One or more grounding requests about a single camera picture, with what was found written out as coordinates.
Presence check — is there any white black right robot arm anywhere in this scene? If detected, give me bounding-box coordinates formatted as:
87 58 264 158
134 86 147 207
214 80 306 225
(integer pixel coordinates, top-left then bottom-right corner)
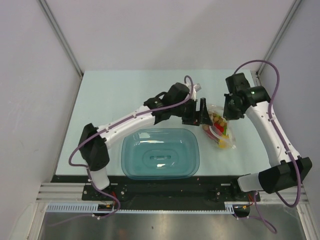
223 73 312 201

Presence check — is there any aluminium corner post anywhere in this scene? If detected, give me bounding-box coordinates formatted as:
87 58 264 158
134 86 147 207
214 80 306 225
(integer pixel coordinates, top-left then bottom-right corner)
263 0 304 62
36 0 84 80

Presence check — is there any teal transparent plastic container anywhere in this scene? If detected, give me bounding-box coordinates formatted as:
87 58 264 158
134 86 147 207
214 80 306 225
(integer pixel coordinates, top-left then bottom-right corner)
121 128 200 180

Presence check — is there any clear polka dot zip bag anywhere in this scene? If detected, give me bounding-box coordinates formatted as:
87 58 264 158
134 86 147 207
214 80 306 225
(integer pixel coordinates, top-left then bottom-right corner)
201 104 236 149

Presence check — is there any right aluminium corner post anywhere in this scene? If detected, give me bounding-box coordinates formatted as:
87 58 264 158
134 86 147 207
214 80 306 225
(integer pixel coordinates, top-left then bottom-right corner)
263 0 304 62

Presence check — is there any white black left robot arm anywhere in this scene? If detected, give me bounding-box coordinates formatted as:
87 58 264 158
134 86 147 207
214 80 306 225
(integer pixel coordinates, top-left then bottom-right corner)
78 82 212 200

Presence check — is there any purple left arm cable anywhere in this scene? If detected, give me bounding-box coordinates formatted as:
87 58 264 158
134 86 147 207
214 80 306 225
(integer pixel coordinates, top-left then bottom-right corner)
47 75 197 227

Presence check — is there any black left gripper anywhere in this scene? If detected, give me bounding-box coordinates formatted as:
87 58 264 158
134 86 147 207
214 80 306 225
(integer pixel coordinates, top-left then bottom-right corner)
171 98 212 127

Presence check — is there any red fake food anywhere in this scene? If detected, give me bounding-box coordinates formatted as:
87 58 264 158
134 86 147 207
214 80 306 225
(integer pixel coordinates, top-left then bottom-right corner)
205 125 224 139

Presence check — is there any left aluminium corner post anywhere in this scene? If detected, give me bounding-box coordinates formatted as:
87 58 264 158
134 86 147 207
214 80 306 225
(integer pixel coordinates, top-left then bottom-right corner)
36 0 84 80

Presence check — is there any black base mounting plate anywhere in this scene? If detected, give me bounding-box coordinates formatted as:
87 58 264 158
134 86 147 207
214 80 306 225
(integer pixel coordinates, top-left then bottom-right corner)
51 174 292 203

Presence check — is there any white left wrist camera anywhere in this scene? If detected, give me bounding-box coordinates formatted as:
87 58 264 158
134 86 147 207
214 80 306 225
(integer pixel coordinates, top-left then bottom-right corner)
193 83 202 92

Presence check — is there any green fake food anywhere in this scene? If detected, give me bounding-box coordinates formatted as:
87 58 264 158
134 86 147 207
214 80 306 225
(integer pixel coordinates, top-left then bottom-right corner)
223 125 230 136

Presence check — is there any brown fake berry bunch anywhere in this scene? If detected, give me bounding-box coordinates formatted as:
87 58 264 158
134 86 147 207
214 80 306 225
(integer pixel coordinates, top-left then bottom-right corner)
212 113 227 128

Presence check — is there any yellow fake lemon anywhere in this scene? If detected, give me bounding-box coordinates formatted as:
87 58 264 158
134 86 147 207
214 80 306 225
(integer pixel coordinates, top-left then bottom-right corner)
217 139 230 149

